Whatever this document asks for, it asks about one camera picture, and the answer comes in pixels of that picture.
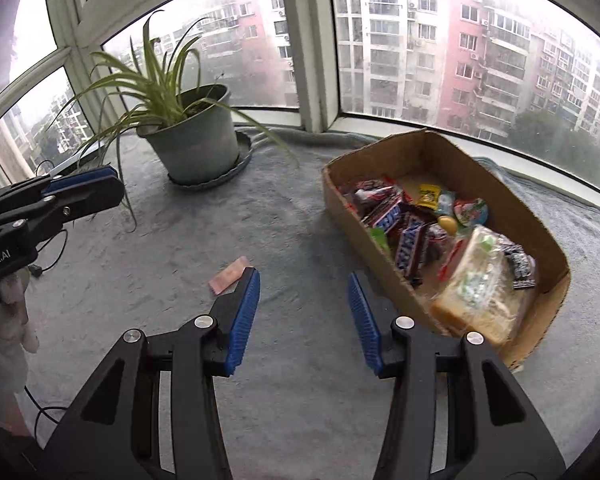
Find round red green jelly cup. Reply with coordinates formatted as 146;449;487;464
453;197;489;228

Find yellow candy packet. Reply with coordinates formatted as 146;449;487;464
416;183;441;211

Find green plant pot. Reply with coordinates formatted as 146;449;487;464
136;84;235;171

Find brown cardboard box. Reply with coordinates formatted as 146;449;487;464
322;130;571;368

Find green pot saucer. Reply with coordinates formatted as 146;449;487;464
166;130;253;192

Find black floor cable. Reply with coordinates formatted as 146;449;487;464
24;159;71;441

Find spider plant leaves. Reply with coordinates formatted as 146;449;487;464
44;8;300;233

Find black white candy packet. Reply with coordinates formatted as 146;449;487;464
500;235;536;289

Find white gloved left hand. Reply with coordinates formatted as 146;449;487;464
0;266;41;396

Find pink wafer snack packet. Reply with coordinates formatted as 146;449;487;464
209;256;250;295

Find green candy packet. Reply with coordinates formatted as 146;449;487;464
368;228;391;255

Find teal candy packet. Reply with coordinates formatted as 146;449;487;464
434;190;456;217

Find clear red-end candy bag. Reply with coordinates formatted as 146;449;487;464
338;174;412;218

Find Snickers bar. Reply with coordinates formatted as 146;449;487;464
394;208;432;287
362;194;403;234

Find bagged sliced bread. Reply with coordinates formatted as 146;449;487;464
429;226;536;348

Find yellow round candy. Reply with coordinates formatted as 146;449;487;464
437;214;458;236

